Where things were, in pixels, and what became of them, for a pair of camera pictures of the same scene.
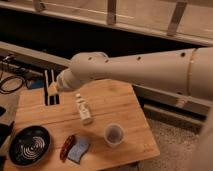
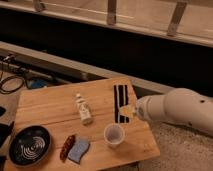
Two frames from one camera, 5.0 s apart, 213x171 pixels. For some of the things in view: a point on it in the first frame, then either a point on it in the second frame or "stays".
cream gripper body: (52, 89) to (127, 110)
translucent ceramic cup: (114, 135) stays
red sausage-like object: (66, 148) stays
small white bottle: (85, 112) stays
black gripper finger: (46, 86) to (116, 104)
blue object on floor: (37, 83) stays
